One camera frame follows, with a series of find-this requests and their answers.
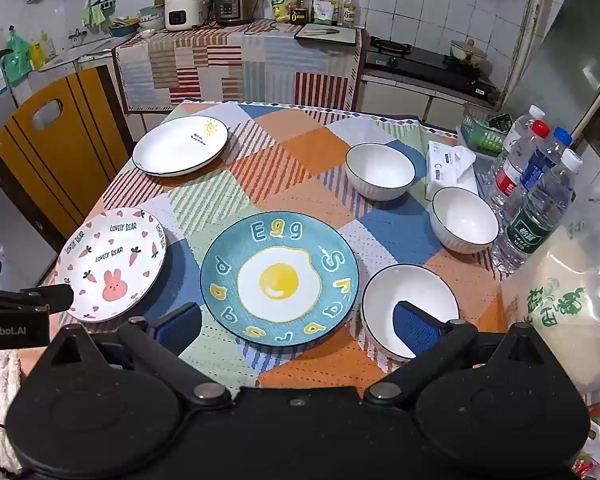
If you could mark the black gas stove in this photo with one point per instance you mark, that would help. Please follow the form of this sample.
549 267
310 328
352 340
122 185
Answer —
430 65

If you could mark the white plate with sun print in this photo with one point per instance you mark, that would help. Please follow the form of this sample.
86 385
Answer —
180 145

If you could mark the grey metal panel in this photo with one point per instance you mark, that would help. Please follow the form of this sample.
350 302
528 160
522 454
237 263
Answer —
570 60

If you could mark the stack of pale bowls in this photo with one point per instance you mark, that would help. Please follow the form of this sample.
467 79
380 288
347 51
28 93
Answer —
151 17

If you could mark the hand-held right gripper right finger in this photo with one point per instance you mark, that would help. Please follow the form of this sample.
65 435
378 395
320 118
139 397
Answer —
416 332

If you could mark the white plate with bunny print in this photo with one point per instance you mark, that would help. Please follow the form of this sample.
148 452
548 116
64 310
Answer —
112 265

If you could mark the black steel pressure cooker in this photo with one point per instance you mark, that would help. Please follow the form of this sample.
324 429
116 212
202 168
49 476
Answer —
234 5

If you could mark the oil bottle with yellow label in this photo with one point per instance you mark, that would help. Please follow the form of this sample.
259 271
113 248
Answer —
350 10

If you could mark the green plastic bag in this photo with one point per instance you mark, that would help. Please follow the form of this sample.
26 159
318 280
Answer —
17 57

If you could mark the red label water bottle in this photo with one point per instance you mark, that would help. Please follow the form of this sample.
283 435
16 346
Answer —
507 180

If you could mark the clear water bottle white cap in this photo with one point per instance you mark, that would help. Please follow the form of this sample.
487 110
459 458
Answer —
522 127

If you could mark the blue label water bottle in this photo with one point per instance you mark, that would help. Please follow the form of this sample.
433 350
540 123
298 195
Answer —
537 170

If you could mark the white rice cooker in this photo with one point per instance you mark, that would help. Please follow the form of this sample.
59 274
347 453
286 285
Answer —
185 12

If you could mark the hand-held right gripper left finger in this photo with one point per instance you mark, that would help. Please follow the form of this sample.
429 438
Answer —
180 329

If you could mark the yellow wooden chair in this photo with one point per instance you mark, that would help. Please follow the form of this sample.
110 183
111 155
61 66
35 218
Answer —
55 160

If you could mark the yellow green seasoning packet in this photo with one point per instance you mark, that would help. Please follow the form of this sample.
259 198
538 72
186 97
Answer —
282 9

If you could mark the green dish basket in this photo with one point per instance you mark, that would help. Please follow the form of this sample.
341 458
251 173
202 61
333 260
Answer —
482 135

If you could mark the white bowl with dark rim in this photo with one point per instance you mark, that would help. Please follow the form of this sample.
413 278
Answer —
464 220
380 167
380 305

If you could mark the kitchen knife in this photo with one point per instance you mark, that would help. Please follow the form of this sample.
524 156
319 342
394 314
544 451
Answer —
320 30

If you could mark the blue plate with egg print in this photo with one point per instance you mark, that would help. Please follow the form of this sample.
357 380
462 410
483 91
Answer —
280 280

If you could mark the white seasoning packet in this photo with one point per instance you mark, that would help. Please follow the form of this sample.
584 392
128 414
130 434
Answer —
323 13

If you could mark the patchwork tablecloth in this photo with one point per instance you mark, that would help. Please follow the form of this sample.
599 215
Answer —
290 160

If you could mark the pale cooking pot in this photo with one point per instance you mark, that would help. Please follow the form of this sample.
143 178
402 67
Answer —
467 52

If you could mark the striped patchwork cover cloth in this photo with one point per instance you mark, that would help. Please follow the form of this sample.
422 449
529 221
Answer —
220 70

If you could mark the green label water bottle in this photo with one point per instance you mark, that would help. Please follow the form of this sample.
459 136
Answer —
530 232

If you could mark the green hanging cloth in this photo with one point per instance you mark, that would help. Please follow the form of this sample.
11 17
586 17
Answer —
96 14

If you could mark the white tissue pack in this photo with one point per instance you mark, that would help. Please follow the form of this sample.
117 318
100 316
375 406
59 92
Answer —
447 167

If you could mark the clear bag of rice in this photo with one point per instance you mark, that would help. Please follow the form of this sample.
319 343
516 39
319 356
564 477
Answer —
570 320

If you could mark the grey cutting board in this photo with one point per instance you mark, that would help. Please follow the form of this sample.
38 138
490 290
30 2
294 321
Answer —
330 38

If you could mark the dark oil bottle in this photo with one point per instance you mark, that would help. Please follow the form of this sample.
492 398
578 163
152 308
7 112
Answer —
300 7

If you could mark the blue basin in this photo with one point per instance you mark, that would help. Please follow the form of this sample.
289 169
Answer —
123 29

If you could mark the metal faucet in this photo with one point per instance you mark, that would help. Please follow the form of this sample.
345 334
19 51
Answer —
76 36

